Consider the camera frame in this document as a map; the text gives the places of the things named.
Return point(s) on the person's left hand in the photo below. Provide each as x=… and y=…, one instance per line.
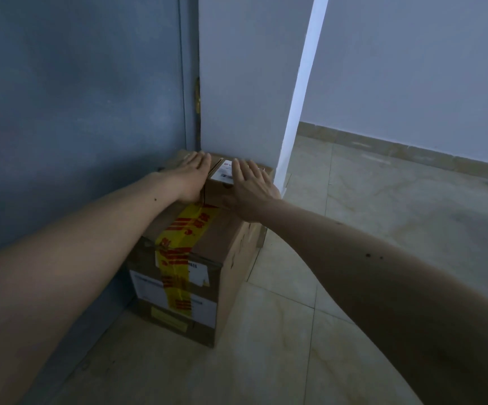
x=189, y=181

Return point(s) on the person's right hand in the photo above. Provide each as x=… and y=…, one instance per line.
x=252, y=193

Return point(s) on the person's right thumb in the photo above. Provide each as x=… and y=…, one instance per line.
x=229, y=201

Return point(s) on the person's right little finger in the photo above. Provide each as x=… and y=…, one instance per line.
x=268, y=181

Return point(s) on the person's right middle finger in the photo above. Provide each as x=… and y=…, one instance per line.
x=250, y=170

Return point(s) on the person's left fingers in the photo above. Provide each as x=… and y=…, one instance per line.
x=197, y=161

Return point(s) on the small cardboard box white label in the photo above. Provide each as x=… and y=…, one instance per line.
x=223, y=181

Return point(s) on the person's left forearm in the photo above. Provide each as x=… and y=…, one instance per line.
x=66, y=265

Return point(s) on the person's right forearm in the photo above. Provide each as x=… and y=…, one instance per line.
x=379, y=291

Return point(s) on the large cardboard box yellow tape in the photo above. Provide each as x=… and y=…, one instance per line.
x=201, y=248

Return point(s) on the brass door hinge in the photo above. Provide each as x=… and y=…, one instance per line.
x=197, y=96

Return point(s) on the white door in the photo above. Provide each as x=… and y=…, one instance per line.
x=244, y=80

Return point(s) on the beige tile baseboard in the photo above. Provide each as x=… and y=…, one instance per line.
x=396, y=145

